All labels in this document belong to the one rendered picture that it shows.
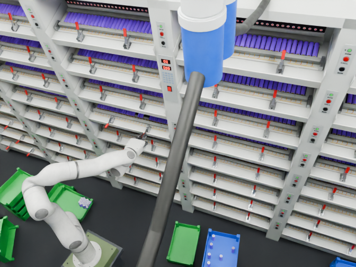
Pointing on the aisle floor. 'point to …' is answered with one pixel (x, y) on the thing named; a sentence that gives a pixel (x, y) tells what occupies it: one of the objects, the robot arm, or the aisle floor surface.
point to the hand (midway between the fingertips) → (142, 136)
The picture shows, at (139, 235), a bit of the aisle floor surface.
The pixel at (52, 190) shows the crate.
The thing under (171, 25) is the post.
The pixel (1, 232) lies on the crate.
